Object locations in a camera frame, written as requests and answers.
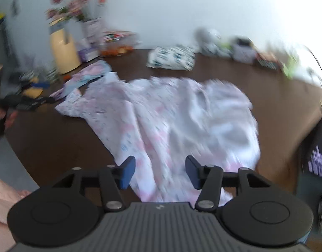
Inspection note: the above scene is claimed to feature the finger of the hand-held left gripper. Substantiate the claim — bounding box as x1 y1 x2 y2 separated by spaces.
21 96 57 111

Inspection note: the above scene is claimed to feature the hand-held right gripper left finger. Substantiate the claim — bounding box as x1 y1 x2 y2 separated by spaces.
51 156 136 213

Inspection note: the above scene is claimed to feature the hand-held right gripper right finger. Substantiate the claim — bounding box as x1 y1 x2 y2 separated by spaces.
185 156 272 213

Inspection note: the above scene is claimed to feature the pink floral dress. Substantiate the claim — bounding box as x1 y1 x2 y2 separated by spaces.
55 77 261 204

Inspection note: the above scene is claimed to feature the person's left hand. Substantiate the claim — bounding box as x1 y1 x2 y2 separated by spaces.
0 108 18 130

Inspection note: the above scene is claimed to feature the yellow thermos jug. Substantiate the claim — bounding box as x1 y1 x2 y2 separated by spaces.
49 22 81 74

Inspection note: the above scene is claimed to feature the pink and blue garment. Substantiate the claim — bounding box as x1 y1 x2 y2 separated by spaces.
49 60 113 101

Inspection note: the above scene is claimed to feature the purple tissue box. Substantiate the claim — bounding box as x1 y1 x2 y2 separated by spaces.
77 42 100 62

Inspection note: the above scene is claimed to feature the pale purple vase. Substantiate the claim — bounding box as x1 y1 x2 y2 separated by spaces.
82 18 104 48

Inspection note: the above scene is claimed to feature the clear plastic snack bag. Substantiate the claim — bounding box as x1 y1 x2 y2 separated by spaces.
100 31 140 57

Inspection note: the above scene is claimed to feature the dried rose bouquet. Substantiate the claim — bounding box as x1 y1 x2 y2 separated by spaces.
47 0 107 24

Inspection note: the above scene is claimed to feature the person's pink clothing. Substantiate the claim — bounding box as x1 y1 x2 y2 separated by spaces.
0 175 33 252

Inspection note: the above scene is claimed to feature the folded cream teal-flowered garment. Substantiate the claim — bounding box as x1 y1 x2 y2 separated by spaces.
146 46 196 71

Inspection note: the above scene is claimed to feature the dark printed cloth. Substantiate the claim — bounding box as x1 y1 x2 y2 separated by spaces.
299 110 322 179

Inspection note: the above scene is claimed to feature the printed tin box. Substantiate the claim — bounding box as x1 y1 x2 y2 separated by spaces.
231 38 257 64

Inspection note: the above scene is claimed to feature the white round robot speaker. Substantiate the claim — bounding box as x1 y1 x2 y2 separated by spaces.
195 28 222 55

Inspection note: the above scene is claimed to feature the red box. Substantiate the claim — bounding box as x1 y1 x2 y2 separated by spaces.
257 52 282 70

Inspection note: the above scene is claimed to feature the green bottle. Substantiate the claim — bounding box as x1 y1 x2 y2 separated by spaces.
283 55 298 79

